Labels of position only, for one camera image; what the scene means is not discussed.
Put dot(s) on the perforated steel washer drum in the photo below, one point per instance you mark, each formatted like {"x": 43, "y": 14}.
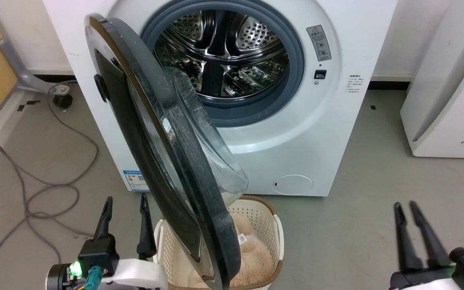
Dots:
{"x": 256, "y": 36}

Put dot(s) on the blue energy label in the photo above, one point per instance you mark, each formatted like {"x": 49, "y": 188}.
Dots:
{"x": 135, "y": 181}

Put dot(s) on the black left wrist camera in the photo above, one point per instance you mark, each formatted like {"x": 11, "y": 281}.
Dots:
{"x": 97, "y": 253}

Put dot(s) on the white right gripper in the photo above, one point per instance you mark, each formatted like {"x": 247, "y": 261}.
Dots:
{"x": 425, "y": 280}

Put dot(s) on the white front-load washing machine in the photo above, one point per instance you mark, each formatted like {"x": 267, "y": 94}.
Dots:
{"x": 316, "y": 133}

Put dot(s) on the grey rubber door gasket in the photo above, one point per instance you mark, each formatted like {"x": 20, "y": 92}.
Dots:
{"x": 297, "y": 72}

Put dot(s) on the grey warning sticker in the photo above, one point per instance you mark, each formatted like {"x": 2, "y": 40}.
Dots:
{"x": 319, "y": 42}

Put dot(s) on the white plastic appliance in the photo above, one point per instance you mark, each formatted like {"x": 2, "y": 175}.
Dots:
{"x": 449, "y": 121}

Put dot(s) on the black caster wheel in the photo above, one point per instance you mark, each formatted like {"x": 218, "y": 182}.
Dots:
{"x": 63, "y": 100}

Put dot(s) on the round white filter cover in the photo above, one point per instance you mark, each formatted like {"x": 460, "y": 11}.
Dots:
{"x": 293, "y": 185}

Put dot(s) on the black tape strips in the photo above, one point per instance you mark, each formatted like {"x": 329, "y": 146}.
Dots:
{"x": 27, "y": 105}

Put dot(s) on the white perforated laundry basket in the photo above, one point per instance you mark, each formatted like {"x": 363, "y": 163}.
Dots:
{"x": 261, "y": 217}

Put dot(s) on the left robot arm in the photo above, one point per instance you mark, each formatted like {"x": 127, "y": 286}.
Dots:
{"x": 59, "y": 278}

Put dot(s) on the round black glass washer door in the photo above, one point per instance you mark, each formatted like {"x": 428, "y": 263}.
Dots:
{"x": 199, "y": 177}

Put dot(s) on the beige fluffy garment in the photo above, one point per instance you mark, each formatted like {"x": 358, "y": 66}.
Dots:
{"x": 252, "y": 257}

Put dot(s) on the grey chair leg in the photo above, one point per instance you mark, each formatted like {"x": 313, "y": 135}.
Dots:
{"x": 18, "y": 70}

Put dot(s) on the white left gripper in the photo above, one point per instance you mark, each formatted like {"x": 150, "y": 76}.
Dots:
{"x": 139, "y": 274}

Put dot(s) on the black door latch socket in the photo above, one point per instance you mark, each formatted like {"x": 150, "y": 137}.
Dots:
{"x": 320, "y": 74}

